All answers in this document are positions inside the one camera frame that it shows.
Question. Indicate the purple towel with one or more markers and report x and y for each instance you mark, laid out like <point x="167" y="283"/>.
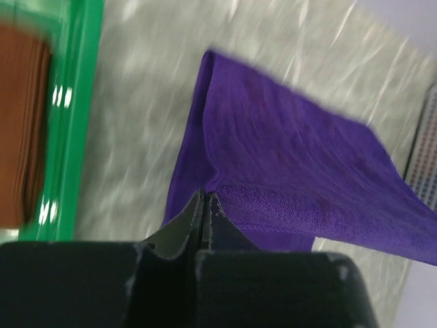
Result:
<point x="287" y="171"/>

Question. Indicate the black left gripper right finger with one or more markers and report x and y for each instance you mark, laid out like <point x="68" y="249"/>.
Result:
<point x="239" y="285"/>

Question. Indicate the green plastic tray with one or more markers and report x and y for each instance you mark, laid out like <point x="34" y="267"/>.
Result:
<point x="72" y="28"/>

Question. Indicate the brown towel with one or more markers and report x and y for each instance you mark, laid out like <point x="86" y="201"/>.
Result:
<point x="25" y="67"/>

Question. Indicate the white plastic basket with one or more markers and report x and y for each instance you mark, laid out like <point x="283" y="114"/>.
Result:
<point x="420" y="172"/>

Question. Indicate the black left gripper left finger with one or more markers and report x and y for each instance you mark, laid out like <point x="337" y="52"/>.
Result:
<point x="147" y="283"/>

